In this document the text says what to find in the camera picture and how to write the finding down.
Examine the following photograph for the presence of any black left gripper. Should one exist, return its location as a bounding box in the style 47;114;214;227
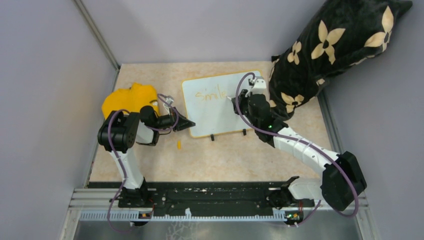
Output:
152;106;195;132

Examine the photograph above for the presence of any white board yellow frame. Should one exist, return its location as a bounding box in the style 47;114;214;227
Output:
181;71;251;138

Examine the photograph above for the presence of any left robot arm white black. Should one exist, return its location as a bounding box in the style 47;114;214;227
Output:
97;105;196;207

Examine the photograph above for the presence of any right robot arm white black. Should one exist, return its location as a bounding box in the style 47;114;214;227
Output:
230;89;367;213

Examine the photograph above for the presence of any yellow cloth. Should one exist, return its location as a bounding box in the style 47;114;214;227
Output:
101;82;161;119

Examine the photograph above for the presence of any black floral pillow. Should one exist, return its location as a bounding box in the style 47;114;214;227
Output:
268;0;413;121

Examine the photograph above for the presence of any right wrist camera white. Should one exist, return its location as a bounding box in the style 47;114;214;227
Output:
245;76;267;97

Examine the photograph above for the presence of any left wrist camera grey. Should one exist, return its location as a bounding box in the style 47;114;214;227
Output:
160;94;174;110

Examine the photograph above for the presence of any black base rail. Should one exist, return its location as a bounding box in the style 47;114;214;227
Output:
69;180;369;227

